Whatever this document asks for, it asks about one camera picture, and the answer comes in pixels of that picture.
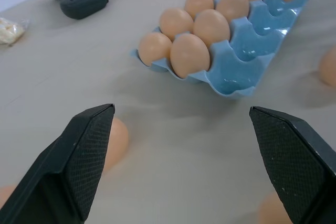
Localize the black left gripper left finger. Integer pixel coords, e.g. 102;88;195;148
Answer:
0;103;116;224

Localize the clear bag of white pieces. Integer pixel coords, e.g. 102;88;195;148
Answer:
0;17;32;47

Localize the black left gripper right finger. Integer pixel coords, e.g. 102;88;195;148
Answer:
249;106;336;224

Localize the blue plastic egg tray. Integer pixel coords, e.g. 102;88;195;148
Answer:
129;0;313;101

